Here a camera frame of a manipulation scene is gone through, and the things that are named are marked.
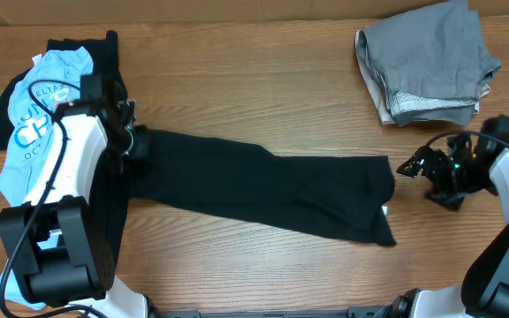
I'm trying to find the black t-shirt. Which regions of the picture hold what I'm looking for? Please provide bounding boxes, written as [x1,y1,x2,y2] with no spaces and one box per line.
[130,131,396,246]

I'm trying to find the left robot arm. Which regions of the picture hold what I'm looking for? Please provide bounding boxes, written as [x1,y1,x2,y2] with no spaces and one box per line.
[0,74,159,317]

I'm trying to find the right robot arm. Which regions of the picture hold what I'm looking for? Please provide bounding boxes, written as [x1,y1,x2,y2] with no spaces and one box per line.
[377,115,509,318]

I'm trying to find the folded grey shorts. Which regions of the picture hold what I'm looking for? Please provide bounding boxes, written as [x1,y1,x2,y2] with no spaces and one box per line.
[354,0,503,128]

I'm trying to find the light blue printed t-shirt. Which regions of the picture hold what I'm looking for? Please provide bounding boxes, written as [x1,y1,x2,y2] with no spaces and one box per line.
[0,46,95,311]

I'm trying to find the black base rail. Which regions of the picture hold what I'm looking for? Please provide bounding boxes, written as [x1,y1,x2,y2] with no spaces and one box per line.
[149,306,391,318]

